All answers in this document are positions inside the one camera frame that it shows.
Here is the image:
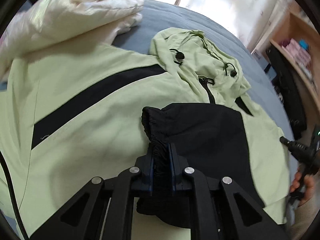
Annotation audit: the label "blue plush bed cover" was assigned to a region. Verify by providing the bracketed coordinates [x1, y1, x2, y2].
[1, 1, 292, 233]

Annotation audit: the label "curved wooden shelf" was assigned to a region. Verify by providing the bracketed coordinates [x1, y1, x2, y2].
[255, 8, 319, 119]

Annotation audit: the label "right hand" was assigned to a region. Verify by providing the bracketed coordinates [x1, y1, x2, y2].
[290, 169, 315, 206]

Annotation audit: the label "black camera cable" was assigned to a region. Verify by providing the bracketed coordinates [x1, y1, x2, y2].
[0, 151, 29, 240]

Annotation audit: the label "folded white puffer jacket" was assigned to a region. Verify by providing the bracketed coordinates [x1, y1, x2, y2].
[1, 0, 144, 82]

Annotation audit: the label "white floral curtain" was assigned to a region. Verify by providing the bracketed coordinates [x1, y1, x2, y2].
[175, 0, 293, 51]

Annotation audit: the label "green and black hooded jacket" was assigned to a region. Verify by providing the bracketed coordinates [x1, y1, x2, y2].
[1, 28, 290, 234]

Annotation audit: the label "pink storage boxes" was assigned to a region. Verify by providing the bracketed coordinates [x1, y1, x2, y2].
[281, 38, 311, 67]

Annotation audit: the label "white box under shelf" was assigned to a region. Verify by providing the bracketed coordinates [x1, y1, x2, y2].
[251, 49, 271, 74]

